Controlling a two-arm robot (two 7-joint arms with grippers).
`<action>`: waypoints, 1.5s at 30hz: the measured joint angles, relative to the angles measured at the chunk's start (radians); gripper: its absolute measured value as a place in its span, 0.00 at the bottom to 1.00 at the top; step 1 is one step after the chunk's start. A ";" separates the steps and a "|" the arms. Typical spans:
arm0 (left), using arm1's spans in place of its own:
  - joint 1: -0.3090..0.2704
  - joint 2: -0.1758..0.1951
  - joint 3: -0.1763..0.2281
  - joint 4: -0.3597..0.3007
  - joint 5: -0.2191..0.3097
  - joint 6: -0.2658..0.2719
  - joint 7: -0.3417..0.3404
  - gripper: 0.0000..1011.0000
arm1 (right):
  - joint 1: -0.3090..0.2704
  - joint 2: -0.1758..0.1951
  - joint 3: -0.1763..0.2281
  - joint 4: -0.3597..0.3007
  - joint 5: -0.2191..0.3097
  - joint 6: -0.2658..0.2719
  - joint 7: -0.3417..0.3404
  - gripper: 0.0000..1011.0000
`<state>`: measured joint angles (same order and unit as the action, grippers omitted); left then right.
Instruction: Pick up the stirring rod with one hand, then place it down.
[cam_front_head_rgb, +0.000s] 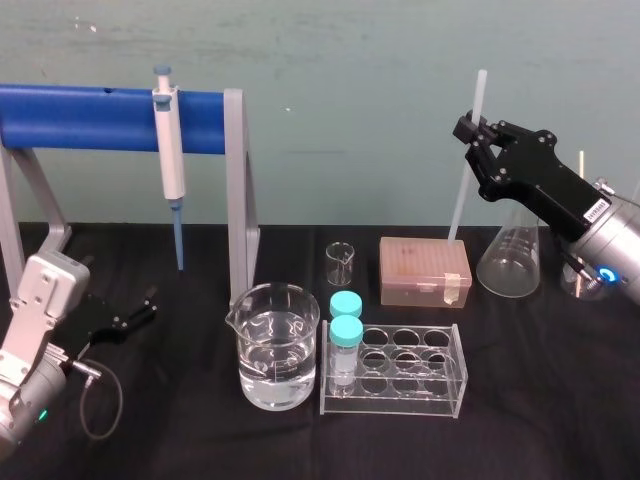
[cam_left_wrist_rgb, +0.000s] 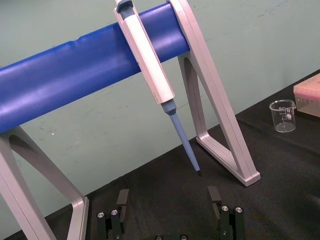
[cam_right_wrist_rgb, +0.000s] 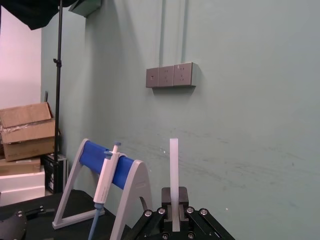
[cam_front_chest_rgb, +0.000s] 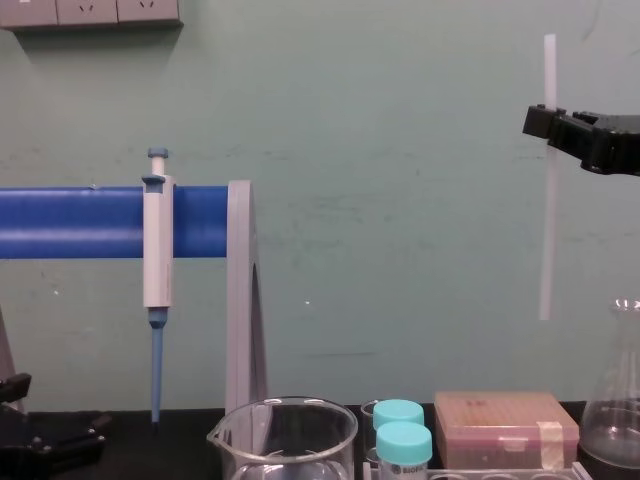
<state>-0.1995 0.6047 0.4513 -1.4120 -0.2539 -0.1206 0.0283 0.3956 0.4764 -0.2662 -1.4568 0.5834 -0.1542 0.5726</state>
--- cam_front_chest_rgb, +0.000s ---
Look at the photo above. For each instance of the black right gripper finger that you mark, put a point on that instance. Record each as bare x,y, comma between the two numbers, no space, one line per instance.
539,120
575,137

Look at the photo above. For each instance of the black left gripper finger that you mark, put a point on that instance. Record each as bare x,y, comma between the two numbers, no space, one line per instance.
80,430
15,389

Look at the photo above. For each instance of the clear glass conical flask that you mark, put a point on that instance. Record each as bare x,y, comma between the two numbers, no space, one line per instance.
612,410

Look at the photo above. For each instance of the grey wall socket panel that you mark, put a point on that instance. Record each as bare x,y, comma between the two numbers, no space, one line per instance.
90,12

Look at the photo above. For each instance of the small clear glass vial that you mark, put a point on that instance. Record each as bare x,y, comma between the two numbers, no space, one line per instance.
369,430

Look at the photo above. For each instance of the teal capped sample tube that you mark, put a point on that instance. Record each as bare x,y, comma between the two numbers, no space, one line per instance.
404,445
399,412

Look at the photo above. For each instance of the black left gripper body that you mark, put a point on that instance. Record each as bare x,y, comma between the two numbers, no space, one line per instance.
30,457

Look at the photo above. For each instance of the white plastic stirring rod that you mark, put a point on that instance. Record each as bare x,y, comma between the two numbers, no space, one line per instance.
546,240

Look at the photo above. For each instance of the clear plastic tube rack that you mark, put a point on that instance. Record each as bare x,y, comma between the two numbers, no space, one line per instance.
500,475

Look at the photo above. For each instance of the orange pipette tip box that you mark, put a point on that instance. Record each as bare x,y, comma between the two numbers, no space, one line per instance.
495,430

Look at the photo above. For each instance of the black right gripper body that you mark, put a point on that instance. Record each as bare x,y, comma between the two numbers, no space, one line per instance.
617,145

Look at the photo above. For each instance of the clear glass beaker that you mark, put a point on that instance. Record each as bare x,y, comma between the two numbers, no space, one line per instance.
285,440

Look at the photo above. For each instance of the beige tape strip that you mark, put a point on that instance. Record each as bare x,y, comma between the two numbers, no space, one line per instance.
550,445

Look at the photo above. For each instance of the white and blue pipette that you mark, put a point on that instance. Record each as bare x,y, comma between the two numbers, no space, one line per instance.
158,250

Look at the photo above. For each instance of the grey pipette stand support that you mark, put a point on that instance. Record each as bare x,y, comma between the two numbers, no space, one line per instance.
242,280

